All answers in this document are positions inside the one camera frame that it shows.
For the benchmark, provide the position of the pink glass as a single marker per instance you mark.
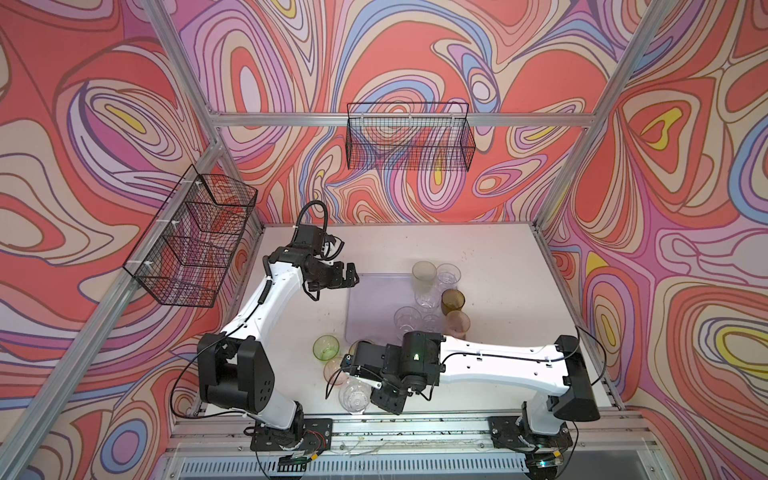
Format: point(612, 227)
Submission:
point(457, 324)
point(333, 373)

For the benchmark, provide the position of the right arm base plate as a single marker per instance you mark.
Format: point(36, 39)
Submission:
point(513, 433)

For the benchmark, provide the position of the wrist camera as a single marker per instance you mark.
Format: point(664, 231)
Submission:
point(317, 241)
point(367, 361)

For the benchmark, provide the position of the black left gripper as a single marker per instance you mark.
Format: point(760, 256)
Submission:
point(337, 275)

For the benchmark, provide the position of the large pale green glass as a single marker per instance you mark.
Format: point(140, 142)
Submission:
point(424, 275)

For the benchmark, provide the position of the black wire basket wall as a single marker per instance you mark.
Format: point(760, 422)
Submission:
point(184, 256)
point(409, 136)

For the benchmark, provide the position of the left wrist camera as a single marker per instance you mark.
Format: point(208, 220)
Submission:
point(317, 241)

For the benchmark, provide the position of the small clear glass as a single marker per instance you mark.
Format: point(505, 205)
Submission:
point(433, 323)

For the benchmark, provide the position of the black wire basket back wall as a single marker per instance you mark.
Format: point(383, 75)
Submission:
point(409, 136)

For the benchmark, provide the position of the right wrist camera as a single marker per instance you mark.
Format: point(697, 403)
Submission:
point(367, 361)

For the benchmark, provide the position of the lavender rectangular plastic tray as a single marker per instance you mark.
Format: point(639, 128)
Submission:
point(372, 304)

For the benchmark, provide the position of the yellow glass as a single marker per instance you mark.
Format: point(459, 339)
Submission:
point(354, 346)

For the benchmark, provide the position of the black wire basket left wall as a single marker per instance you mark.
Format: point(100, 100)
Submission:
point(184, 256)

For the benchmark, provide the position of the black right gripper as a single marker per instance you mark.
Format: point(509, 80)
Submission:
point(395, 406)

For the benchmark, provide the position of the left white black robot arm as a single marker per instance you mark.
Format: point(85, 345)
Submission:
point(234, 370)

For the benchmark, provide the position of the amber brown glass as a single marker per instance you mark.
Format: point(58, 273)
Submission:
point(452, 300)

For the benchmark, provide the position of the aluminium front rail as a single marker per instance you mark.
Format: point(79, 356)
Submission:
point(413, 433)

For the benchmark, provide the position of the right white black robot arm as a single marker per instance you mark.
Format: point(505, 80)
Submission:
point(556, 372)

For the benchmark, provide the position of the bright green glass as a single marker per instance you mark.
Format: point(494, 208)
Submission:
point(326, 348)

